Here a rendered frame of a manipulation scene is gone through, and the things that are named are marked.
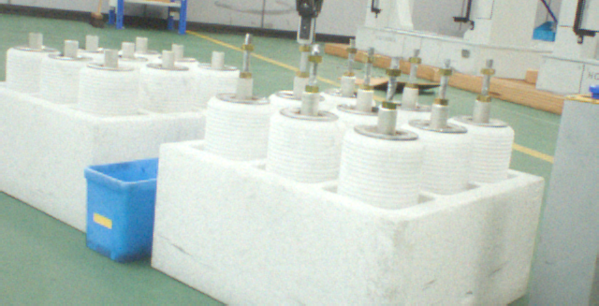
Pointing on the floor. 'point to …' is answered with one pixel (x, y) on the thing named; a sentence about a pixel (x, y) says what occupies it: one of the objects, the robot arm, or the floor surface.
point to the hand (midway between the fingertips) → (306, 30)
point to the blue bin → (122, 209)
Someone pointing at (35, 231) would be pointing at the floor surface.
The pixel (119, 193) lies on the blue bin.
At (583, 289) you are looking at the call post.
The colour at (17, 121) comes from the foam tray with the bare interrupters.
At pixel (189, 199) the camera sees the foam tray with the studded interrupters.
